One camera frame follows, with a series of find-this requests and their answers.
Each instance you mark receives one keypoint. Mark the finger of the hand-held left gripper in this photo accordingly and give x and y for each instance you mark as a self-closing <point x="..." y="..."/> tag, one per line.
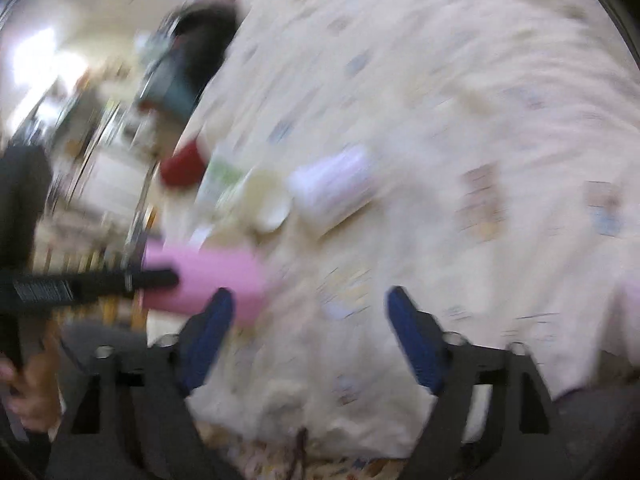
<point x="152" y="280"/>

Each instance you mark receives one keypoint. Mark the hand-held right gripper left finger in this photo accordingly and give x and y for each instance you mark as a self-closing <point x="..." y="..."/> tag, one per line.
<point x="207" y="340"/>

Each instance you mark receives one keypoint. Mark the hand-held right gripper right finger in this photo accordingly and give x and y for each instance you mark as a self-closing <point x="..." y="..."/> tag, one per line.
<point x="415" y="340"/>

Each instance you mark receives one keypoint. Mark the red cup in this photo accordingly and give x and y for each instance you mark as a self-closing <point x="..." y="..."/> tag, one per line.
<point x="181" y="166"/>

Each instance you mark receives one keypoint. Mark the cream cup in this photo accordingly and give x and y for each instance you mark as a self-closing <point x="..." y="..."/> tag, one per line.
<point x="267" y="202"/>

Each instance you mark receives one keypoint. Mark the pale lavender cup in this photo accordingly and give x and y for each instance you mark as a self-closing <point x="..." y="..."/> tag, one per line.
<point x="330" y="185"/>

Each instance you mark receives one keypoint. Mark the person's left hand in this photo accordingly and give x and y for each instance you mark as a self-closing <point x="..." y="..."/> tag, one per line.
<point x="32" y="395"/>

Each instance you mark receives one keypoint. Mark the grey cloth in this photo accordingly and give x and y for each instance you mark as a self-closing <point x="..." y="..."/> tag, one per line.
<point x="82" y="337"/>
<point x="595" y="430"/>

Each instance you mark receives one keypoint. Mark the dark cloth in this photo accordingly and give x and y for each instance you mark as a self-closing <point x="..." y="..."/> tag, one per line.
<point x="20" y="200"/>

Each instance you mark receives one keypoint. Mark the green and white carton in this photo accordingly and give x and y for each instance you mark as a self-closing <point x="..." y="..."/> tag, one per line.
<point x="220" y="180"/>

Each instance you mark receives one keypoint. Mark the floral bed sheet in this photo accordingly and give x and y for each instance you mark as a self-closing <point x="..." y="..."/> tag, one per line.
<point x="320" y="469"/>

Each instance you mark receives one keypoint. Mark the teal box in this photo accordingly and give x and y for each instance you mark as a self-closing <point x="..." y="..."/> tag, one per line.
<point x="167" y="87"/>

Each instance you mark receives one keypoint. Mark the dark bag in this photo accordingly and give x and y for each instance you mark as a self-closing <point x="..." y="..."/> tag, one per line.
<point x="207" y="35"/>

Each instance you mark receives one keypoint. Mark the cream printed blanket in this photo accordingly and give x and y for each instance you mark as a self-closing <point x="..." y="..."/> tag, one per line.
<point x="450" y="85"/>

